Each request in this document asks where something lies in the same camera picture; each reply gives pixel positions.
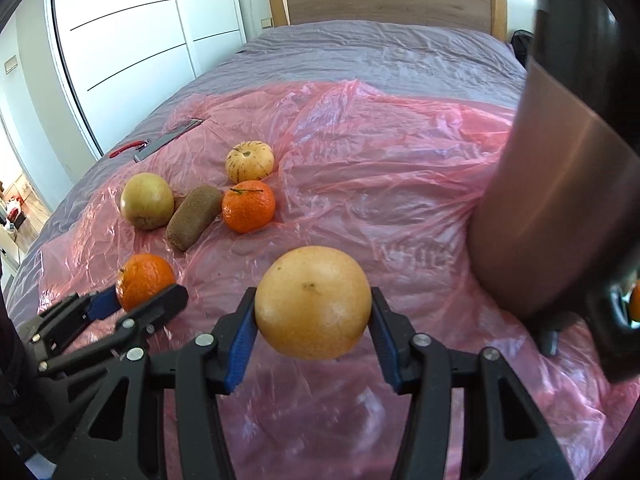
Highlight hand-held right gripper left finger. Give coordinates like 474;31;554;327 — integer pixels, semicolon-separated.
55;287;258;480

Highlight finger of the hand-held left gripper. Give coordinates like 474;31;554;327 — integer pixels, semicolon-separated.
37;285;188;376
30;287;123;346

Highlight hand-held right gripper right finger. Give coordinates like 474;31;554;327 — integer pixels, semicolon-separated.
370;287;576;480

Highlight yellow grapefruit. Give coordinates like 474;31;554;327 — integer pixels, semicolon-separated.
254;246;373;360

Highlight yellow-green apple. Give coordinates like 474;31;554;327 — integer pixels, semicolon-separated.
120;172;175;231

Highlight striped yellow pepino melon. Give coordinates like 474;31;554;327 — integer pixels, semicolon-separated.
225;140;275;184

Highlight brown kiwi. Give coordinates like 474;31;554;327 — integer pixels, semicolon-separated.
165;185;224;252

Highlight pink plastic sheet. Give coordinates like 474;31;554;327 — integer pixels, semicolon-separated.
10;79;636;480

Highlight black and steel electric kettle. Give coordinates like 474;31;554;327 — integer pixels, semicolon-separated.
470;0;640;386

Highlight white wardrobe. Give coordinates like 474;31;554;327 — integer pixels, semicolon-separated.
47;0;246;158

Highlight black backpack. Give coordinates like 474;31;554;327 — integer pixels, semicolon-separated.
510;30;533;68

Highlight wooden headboard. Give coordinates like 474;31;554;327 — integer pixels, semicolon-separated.
267;0;508;43

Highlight red-handled tool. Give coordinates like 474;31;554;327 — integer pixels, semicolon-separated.
109;141;151;159

